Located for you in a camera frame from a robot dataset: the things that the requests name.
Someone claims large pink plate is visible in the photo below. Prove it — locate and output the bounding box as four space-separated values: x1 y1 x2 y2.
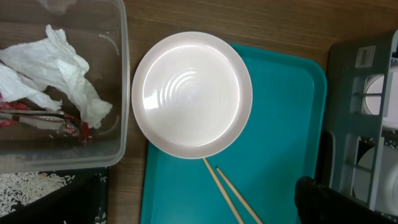
131 31 253 159

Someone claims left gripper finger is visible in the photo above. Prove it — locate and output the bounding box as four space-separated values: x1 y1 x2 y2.
294 176 395 224

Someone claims teal serving tray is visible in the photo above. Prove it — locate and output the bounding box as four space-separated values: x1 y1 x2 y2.
141 45 326 223

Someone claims black plastic tray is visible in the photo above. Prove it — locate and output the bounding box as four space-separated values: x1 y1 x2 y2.
1 168 109 224

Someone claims clear plastic waste bin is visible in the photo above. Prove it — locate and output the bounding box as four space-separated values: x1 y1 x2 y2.
1 0 130 173

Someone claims white napkin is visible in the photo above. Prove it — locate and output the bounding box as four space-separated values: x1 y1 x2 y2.
1 24 113 129

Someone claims grey bowl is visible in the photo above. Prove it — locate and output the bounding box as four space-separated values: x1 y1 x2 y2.
354 146 397 216

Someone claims grey dishwasher rack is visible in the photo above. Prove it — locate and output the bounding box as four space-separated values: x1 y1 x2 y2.
324 30 397 223

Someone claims red snack wrapper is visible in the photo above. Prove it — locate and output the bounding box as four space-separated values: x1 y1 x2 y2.
1 96 91 141

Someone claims spilled rice pile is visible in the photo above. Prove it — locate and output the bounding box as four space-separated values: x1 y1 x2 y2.
1 172 75 217

